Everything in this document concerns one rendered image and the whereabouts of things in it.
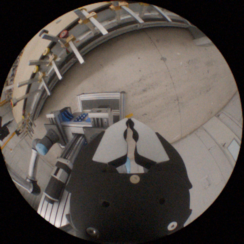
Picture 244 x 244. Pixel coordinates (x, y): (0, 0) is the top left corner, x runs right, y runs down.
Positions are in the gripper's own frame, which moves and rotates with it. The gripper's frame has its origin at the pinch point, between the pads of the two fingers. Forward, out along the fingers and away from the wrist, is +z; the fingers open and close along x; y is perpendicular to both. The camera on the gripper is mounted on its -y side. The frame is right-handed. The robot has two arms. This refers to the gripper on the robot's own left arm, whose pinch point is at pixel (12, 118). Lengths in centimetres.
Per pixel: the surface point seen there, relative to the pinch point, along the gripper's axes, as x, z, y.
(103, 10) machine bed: 64, 51, -89
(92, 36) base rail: 52, 61, -57
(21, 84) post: -8.4, 19.9, -25.1
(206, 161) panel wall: 283, 26, 112
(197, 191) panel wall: 237, -27, 138
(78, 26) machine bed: 38, 55, -75
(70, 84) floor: -27, 132, -9
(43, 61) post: 14, 37, -37
